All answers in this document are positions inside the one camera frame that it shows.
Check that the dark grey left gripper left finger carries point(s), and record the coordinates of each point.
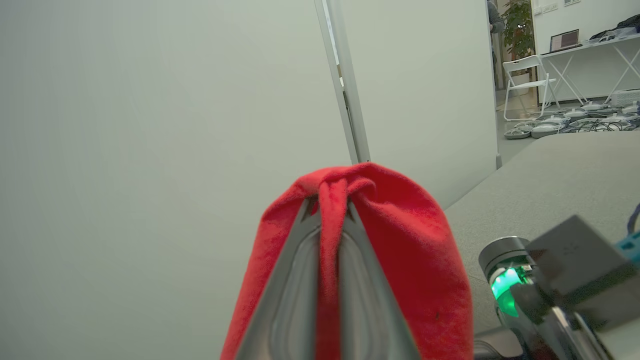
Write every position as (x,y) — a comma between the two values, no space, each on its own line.
(287,300)

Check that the open laptop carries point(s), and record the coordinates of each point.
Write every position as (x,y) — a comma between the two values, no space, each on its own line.
(565,41)

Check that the dark items pile on table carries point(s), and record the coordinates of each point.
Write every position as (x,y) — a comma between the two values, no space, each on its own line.
(617,30)

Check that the white grey floor device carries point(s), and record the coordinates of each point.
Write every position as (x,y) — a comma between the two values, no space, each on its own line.
(632,107)
(517,133)
(554,119)
(614,119)
(593,106)
(546,130)
(576,113)

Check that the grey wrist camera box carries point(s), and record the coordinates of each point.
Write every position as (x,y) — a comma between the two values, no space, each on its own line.
(580,265)

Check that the green potted plant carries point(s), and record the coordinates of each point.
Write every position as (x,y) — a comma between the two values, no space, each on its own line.
(519,30)

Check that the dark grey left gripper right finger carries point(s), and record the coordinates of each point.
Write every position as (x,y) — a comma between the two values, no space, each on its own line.
(370,310)

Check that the white folding chair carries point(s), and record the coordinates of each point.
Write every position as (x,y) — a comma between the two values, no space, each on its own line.
(522,85)

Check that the white trestle table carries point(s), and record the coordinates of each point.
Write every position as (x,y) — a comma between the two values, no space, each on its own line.
(590,47)

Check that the grey right gripper green band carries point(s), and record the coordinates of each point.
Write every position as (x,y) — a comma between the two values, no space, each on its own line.
(510,290)

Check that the cyan connector block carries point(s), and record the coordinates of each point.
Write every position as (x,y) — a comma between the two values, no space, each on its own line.
(631,246)

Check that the white perforated box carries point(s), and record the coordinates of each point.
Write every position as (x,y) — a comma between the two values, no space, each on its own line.
(626,97)

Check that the white wall socket strip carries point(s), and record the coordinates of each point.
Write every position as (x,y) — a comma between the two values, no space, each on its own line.
(546,8)

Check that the aluminium partition post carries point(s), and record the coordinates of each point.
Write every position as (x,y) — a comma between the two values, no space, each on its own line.
(350,100)

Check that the person in dark clothes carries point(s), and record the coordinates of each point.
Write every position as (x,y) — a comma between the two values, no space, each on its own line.
(494,20)

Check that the red cloth garment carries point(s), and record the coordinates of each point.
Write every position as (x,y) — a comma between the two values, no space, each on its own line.
(415,250)

